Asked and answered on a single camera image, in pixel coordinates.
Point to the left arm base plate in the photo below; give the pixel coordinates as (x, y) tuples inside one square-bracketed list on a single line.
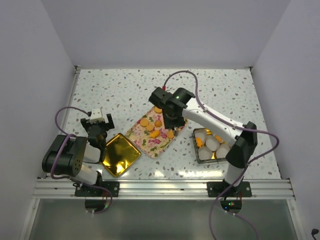
[(107, 189)]

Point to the floral rectangular tray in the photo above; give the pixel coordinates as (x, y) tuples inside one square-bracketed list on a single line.
[(140, 136)]

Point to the right round circuit board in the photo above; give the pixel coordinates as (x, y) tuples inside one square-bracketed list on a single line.
[(232, 206)]

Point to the round circuit board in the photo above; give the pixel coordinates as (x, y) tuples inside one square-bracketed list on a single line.
[(96, 206), (232, 206)]

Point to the left round circuit board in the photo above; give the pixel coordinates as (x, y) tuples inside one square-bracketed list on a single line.
[(96, 206)]

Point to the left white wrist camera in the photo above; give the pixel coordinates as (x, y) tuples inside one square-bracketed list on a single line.
[(97, 114)]

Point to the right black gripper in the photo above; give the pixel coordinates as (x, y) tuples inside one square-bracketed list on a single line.
[(169, 124)]

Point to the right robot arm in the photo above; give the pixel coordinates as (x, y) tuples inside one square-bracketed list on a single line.
[(242, 138)]

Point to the orange round cookie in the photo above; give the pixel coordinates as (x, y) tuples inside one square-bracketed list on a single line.
[(158, 110), (170, 134), (149, 127), (144, 122)]

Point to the metal tongs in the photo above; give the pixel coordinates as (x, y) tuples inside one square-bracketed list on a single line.
[(175, 131)]

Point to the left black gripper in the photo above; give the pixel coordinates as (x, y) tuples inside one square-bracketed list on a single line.
[(86, 123)]

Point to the gold tin lid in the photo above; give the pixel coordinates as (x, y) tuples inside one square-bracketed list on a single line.
[(120, 154)]

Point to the brown flower cookie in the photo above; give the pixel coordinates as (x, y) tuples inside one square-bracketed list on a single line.
[(158, 123)]

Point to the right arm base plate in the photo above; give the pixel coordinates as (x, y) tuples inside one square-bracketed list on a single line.
[(218, 188)]

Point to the orange fish cookie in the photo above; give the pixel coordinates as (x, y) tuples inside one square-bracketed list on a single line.
[(154, 134), (199, 142)]

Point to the white paper cup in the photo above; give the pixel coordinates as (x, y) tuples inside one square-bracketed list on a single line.
[(222, 151), (212, 143), (201, 133), (204, 153)]

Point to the square cookie tin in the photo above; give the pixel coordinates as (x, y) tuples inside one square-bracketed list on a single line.
[(213, 159)]

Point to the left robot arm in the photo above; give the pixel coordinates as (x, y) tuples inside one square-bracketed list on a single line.
[(67, 154)]

